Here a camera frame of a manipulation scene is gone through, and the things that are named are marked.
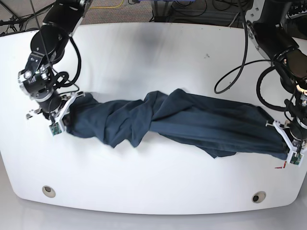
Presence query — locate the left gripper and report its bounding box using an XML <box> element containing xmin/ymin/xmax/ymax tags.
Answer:
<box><xmin>265</xmin><ymin>120</ymin><xmax>307</xmax><ymax>156</ymax></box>

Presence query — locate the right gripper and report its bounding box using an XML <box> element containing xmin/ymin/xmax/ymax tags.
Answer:
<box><xmin>25</xmin><ymin>91</ymin><xmax>85</xmax><ymax>127</ymax></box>

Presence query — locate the dark navy T-shirt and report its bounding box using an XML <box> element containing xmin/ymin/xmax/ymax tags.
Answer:
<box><xmin>67</xmin><ymin>89</ymin><xmax>287</xmax><ymax>160</ymax></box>

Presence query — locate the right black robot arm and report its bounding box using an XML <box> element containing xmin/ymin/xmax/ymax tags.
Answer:
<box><xmin>18</xmin><ymin>0</ymin><xmax>92</xmax><ymax>123</ymax></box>

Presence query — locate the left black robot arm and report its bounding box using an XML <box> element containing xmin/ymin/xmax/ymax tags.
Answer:
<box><xmin>245</xmin><ymin>0</ymin><xmax>307</xmax><ymax>156</ymax></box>

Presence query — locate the red tape rectangle marking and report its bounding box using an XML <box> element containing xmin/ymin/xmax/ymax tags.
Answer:
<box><xmin>275</xmin><ymin>161</ymin><xmax>287</xmax><ymax>169</ymax></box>

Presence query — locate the black tripod stand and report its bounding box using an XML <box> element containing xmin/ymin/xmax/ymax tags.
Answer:
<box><xmin>0</xmin><ymin>0</ymin><xmax>53</xmax><ymax>36</ymax></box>

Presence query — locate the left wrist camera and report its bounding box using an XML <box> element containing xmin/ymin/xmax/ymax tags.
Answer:
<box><xmin>290</xmin><ymin>153</ymin><xmax>304</xmax><ymax>166</ymax></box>

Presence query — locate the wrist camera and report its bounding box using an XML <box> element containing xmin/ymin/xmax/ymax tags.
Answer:
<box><xmin>290</xmin><ymin>153</ymin><xmax>304</xmax><ymax>166</ymax></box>
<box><xmin>49</xmin><ymin>122</ymin><xmax>65</xmax><ymax>136</ymax></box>

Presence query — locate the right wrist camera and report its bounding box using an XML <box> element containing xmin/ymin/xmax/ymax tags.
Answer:
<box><xmin>49</xmin><ymin>122</ymin><xmax>65</xmax><ymax>136</ymax></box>

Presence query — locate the right table cable grommet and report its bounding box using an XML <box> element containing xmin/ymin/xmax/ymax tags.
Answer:
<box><xmin>251</xmin><ymin>191</ymin><xmax>266</xmax><ymax>204</ymax></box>

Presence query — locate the table cable grommet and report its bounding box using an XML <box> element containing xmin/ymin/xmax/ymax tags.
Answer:
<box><xmin>251</xmin><ymin>191</ymin><xmax>266</xmax><ymax>204</ymax></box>
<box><xmin>42</xmin><ymin>186</ymin><xmax>56</xmax><ymax>198</ymax></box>

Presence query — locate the left table cable grommet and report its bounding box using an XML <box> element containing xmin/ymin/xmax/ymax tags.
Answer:
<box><xmin>42</xmin><ymin>186</ymin><xmax>56</xmax><ymax>198</ymax></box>

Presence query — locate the yellow cable on floor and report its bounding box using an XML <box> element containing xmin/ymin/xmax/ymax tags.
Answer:
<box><xmin>90</xmin><ymin>0</ymin><xmax>125</xmax><ymax>10</ymax></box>

